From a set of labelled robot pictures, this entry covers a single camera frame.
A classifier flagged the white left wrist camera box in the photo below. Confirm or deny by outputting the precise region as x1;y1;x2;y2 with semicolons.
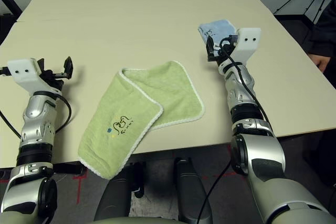
7;57;63;99

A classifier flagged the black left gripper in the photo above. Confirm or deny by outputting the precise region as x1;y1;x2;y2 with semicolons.
0;56;74;93

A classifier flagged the folded blue terry towel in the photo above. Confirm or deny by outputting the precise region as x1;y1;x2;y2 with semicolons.
198;19;239;57

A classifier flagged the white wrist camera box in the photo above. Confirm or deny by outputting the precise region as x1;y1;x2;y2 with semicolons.
234;27;263;65
7;57;63;99

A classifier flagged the red tape cross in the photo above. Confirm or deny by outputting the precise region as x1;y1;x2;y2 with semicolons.
212;145;237;180
72;170;88;204

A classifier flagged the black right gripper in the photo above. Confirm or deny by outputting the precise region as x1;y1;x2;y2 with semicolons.
206;36;239;64

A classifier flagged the beige robot torso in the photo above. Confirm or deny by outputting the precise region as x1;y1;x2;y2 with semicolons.
91;217;184;224

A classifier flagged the grey left robot leg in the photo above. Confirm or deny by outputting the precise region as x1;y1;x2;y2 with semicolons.
93;162;145;222

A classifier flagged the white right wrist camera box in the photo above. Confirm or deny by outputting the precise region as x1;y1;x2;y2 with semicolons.
234;27;263;65

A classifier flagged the bystander in dark clothing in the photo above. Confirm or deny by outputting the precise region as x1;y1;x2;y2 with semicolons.
301;0;336;185

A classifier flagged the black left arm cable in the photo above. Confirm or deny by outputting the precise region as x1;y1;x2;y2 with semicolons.
0;94;72;140

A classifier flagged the grey robot leg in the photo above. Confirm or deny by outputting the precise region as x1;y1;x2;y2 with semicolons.
174;157;213;224
93;162;145;222

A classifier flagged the bystander bare hand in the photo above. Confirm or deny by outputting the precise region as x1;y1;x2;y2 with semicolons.
313;56;332;73

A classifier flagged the grey right robot leg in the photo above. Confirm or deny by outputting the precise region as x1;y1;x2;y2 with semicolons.
174;157;213;224

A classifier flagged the green terry towel white trim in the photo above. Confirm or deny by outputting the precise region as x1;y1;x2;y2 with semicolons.
77;60;205;180

